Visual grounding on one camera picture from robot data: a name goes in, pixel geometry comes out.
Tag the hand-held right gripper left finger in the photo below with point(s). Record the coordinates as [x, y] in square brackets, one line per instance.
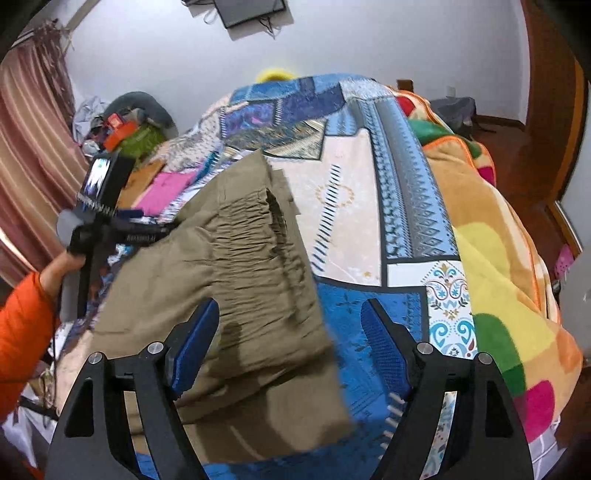
[198, 341]

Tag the yellow foam tube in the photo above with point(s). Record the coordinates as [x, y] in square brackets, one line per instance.
[276, 74]

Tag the pink dotted object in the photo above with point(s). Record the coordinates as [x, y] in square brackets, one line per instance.
[563, 261]

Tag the green patterned storage box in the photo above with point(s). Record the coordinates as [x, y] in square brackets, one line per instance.
[145, 141]

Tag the olive green pants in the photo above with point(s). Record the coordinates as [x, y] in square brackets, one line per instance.
[207, 258]

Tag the pink cloth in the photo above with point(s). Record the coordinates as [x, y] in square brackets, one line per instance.
[166, 191]

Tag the brown wooden door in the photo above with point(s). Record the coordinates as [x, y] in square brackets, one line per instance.
[549, 69]

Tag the pale crumpled cloth pile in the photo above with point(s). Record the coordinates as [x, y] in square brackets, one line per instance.
[90, 115]

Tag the orange box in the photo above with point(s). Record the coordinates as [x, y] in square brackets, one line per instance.
[119, 134]

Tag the small black wall screen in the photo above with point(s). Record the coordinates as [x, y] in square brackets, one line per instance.
[249, 11]

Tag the person's left forearm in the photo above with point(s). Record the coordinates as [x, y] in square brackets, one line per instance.
[27, 323]

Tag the grey backpack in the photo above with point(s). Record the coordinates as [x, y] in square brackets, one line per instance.
[455, 115]

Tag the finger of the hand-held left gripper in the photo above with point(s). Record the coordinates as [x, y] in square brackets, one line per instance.
[168, 228]

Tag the blue patchwork print blanket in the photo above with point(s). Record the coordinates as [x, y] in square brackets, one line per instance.
[360, 194]

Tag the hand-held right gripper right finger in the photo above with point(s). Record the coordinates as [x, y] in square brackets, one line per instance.
[383, 350]

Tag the dark wooden bed post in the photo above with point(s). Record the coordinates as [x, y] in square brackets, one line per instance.
[405, 85]

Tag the striped red brown curtain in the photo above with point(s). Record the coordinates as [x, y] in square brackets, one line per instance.
[32, 152]

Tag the multicoloured fleece blanket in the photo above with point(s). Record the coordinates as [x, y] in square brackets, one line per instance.
[498, 258]

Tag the mustard yellow folded garment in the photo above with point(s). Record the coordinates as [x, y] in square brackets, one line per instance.
[143, 180]

